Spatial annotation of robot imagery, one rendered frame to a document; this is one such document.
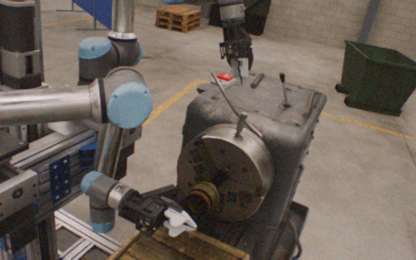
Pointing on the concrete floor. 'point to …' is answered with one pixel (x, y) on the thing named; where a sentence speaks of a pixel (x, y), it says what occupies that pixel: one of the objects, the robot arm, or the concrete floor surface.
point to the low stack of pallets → (178, 18)
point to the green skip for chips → (378, 78)
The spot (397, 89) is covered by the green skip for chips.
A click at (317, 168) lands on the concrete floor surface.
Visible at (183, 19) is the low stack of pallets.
